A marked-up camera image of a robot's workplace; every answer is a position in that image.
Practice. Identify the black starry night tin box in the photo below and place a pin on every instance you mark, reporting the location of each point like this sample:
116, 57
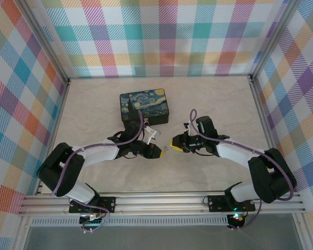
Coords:
143, 101

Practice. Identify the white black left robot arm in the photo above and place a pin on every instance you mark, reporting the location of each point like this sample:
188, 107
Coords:
99, 153

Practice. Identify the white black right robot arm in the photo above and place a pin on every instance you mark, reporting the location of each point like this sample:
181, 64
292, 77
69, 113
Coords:
237, 153

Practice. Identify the black board with white plug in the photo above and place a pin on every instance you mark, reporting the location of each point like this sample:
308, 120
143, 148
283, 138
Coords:
90, 222

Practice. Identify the black board with orange tag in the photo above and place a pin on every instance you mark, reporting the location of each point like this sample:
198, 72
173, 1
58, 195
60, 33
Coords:
237, 220

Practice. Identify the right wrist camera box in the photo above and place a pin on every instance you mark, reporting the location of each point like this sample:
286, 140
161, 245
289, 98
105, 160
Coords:
188, 128

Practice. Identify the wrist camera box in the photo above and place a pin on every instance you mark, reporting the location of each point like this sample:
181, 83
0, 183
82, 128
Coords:
188, 128
151, 132

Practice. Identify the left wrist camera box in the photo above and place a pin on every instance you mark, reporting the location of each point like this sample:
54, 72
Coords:
151, 132

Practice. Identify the wide aluminium base rail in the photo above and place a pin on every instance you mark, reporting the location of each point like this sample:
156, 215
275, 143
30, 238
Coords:
159, 203

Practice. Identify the aluminium table side rail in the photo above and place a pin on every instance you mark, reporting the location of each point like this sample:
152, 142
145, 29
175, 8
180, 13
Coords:
54, 130
264, 122

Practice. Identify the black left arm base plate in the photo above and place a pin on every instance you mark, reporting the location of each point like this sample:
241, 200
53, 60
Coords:
107, 204

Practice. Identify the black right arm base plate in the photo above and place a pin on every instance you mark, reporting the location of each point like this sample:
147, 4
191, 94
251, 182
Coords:
216, 203

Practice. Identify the aluminium frame post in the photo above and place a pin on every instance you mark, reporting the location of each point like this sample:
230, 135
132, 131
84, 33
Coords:
275, 39
44, 41

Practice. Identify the aluminium frame leg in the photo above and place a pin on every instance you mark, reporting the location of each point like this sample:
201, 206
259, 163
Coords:
303, 231
22, 234

